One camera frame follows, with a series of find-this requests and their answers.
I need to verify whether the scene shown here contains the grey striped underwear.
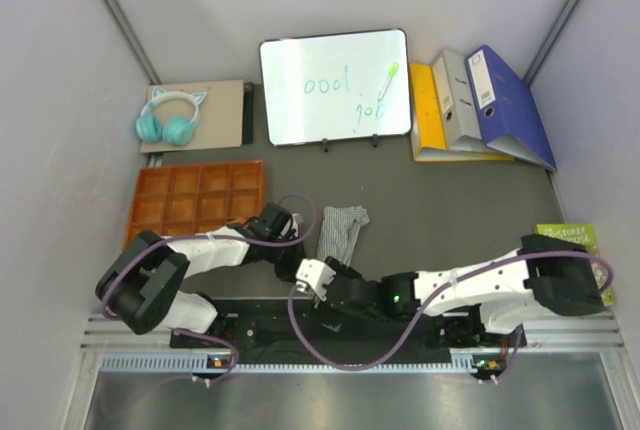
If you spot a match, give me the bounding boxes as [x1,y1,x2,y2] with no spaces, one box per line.
[316,206,370,265]

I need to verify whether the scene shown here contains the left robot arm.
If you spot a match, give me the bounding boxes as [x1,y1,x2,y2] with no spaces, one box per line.
[95,202,305,347]

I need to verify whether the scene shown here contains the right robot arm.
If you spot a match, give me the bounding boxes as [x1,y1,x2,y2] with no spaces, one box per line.
[296,234,613,346]

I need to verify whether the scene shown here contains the orange compartment tray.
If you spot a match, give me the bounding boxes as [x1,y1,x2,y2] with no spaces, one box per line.
[124,160,265,245]

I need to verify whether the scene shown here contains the beige board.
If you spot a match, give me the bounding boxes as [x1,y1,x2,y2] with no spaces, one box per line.
[139,80,244,153]

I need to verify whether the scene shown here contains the teal cat-ear headphones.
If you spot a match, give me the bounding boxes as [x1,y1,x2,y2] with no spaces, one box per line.
[134,86,207,147]

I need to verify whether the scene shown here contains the yellow binder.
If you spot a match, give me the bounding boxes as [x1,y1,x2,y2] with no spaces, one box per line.
[409,63,514,163]

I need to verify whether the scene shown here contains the whiteboard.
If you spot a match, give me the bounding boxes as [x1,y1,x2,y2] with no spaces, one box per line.
[259,28,412,146]

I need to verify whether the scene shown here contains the grey binder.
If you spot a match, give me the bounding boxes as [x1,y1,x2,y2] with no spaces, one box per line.
[432,49,490,154]

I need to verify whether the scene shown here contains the green marker pen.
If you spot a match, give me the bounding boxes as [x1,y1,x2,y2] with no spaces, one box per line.
[377,62,399,101]

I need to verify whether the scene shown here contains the blue binder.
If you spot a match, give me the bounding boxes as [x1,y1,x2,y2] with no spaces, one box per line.
[465,45,557,171]

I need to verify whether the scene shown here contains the green treehouse book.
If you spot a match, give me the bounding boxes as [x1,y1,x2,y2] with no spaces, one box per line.
[534,223,608,288]

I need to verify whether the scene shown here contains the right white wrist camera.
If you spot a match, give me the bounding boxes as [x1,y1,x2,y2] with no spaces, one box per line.
[294,259,336,301]

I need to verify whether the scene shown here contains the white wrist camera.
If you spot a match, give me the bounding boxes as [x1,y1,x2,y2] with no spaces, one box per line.
[292,213,304,228]
[294,259,336,301]

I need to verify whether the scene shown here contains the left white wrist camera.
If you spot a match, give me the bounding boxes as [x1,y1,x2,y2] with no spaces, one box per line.
[292,213,304,228]

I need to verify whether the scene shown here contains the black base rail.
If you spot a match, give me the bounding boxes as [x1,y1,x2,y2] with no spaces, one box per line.
[169,299,526,364]

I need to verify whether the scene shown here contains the grey cable duct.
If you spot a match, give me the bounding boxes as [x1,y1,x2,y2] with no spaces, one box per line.
[99,352,501,375]

